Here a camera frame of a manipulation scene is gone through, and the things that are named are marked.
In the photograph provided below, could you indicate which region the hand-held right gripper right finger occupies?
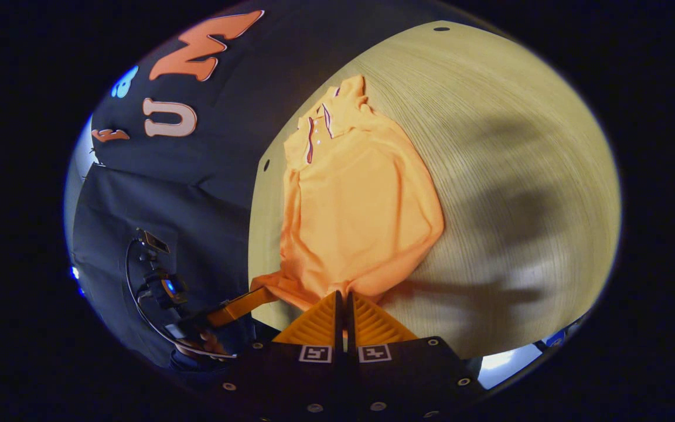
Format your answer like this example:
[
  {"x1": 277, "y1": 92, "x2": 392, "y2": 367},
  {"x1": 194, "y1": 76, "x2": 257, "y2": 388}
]
[{"x1": 346, "y1": 291, "x2": 490, "y2": 422}]

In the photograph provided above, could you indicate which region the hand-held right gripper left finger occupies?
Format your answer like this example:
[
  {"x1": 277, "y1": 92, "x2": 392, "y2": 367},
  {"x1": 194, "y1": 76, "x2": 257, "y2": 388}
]
[{"x1": 220, "y1": 291, "x2": 347, "y2": 422}]

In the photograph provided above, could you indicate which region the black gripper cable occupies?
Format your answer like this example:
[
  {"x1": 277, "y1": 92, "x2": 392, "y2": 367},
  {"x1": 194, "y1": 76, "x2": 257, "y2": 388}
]
[{"x1": 125, "y1": 237, "x2": 238, "y2": 359}]

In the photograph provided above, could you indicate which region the orange T-shirt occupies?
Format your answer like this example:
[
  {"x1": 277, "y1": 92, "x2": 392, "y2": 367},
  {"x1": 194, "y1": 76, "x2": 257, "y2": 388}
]
[{"x1": 250, "y1": 74, "x2": 445, "y2": 311}]

